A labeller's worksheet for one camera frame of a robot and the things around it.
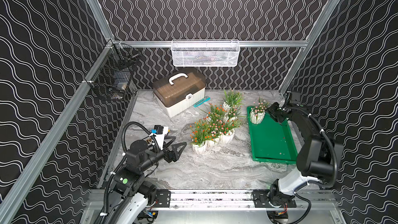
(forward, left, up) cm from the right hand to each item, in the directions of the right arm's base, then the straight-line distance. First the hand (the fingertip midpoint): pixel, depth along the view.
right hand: (268, 110), depth 91 cm
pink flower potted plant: (-1, +7, 0) cm, 7 cm away
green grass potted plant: (+10, +20, 0) cm, 23 cm away
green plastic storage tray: (-14, -3, -13) cm, 19 cm away
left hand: (-26, +48, +13) cm, 56 cm away
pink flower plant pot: (-2, +21, 0) cm, 21 cm away
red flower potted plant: (-2, +31, +1) cm, 31 cm away
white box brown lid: (+8, +54, +7) cm, 55 cm away
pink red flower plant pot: (-14, +29, +1) cm, 33 cm away
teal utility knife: (+20, +37, -12) cm, 43 cm away
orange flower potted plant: (-18, +40, +1) cm, 44 cm away
